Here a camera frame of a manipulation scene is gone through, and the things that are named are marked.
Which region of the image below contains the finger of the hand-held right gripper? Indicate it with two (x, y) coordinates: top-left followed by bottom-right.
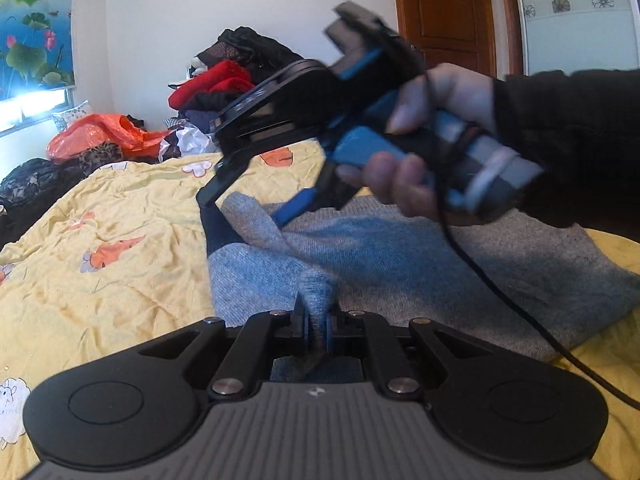
(196, 152), (263, 207)
(269, 186), (322, 228)

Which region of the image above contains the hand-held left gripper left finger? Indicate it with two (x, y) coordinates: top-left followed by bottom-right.
(137, 292), (308, 402)

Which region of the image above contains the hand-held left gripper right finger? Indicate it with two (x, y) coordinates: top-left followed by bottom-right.
(322, 304), (497, 402)

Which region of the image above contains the navy and grey knit sweater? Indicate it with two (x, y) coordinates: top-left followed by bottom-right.
(199, 189), (640, 387)

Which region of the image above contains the person's right forearm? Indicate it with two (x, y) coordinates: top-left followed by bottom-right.
(492, 66), (640, 233)

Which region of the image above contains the person's right hand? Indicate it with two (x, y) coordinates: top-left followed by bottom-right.
(334, 61), (502, 220)

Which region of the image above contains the white crumpled plastic bag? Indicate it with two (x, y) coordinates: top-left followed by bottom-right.
(172, 126), (221, 157)

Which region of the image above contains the navy padded jacket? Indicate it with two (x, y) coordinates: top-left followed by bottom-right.
(182, 91), (241, 131)

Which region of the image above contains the black garment pile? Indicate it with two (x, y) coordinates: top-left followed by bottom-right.
(196, 26), (306, 92)

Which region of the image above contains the red garment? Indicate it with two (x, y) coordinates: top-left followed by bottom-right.
(167, 60), (255, 110)

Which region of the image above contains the leopard print cloth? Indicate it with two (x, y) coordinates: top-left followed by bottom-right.
(79, 141), (125, 175)

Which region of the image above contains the orange plastic bag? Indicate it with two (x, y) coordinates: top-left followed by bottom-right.
(46, 113), (176, 162)

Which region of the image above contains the yellow carrot print quilt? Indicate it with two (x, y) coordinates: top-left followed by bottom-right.
(0, 139), (640, 480)

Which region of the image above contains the brown wooden door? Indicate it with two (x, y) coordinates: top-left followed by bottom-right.
(391, 0), (523, 77)

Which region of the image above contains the floral pillow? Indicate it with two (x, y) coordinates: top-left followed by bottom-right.
(51, 101), (96, 133)

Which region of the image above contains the black bag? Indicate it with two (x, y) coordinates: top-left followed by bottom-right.
(0, 157), (86, 251)

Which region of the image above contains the window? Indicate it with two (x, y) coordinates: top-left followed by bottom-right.
(0, 87), (73, 138)

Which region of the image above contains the lotus print window blind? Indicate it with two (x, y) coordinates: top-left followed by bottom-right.
(0, 0), (80, 102)

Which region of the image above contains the flower pattern wardrobe panel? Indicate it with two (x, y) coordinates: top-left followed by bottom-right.
(510, 0), (640, 77)

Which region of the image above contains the black cable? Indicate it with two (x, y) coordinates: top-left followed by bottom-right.
(422, 72), (640, 409)

